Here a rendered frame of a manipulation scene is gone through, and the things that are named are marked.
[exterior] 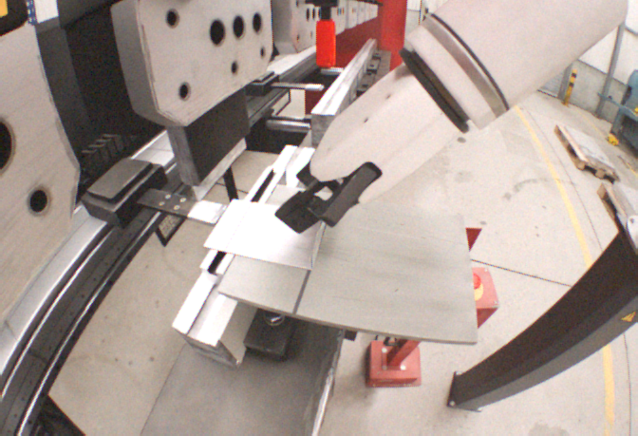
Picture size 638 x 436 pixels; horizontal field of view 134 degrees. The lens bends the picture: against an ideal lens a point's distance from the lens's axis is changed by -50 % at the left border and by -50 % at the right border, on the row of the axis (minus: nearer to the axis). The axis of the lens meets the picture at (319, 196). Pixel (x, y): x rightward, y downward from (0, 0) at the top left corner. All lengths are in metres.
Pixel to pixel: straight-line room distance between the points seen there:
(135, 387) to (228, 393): 1.15
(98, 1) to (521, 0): 0.22
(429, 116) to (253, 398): 0.35
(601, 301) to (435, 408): 0.88
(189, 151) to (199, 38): 0.09
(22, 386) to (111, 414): 1.10
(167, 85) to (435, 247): 0.30
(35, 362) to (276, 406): 0.36
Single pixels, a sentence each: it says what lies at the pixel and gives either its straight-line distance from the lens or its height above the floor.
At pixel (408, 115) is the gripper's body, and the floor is 1.18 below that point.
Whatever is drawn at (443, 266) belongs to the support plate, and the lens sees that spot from 0.32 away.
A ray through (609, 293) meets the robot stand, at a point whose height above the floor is 0.90.
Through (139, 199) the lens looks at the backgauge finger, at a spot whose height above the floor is 1.00.
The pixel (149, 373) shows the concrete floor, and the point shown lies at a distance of 1.48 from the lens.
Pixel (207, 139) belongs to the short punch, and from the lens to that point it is 0.24.
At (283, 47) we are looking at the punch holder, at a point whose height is 1.19.
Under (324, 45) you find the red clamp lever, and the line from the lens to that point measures 0.35.
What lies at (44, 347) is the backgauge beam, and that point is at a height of 0.94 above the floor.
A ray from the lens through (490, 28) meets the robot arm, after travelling 0.17.
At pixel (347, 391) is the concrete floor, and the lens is 1.26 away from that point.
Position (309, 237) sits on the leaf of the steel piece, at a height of 1.00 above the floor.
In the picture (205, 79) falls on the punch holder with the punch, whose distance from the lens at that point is 0.18.
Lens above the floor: 1.24
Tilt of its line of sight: 40 degrees down
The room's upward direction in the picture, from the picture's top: straight up
